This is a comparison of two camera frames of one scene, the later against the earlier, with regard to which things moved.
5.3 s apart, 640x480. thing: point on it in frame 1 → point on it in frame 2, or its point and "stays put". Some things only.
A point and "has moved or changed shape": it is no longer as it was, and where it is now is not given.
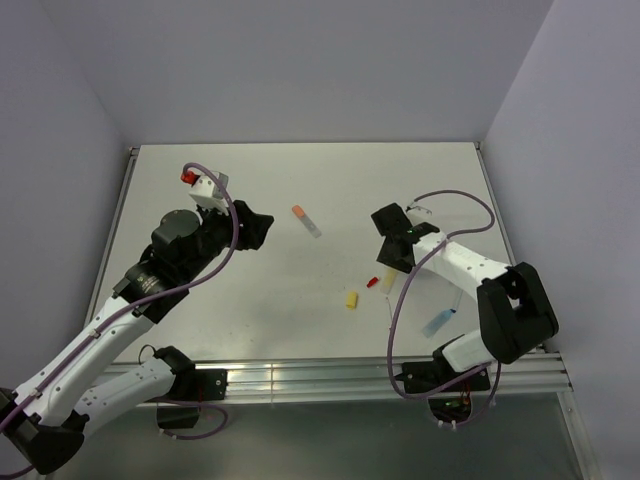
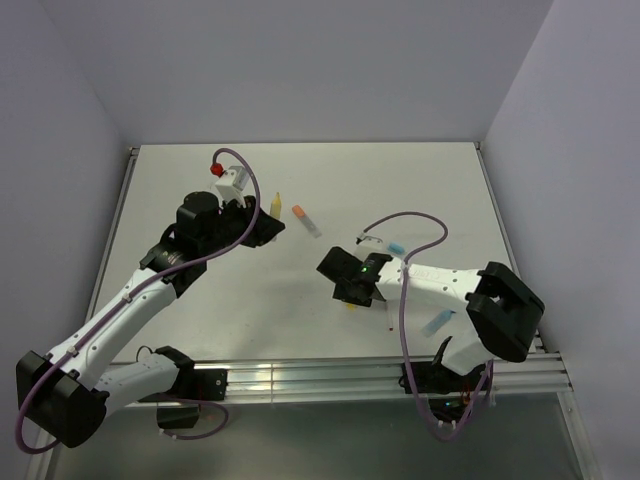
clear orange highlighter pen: x=307 y=222 stays put
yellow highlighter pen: x=388 y=280 has moved or changed shape
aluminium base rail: x=334 y=378 stays put
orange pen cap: x=298 y=210 stays put
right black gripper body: x=386 y=255 → x=342 y=292
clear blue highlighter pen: x=437 y=322 stays put
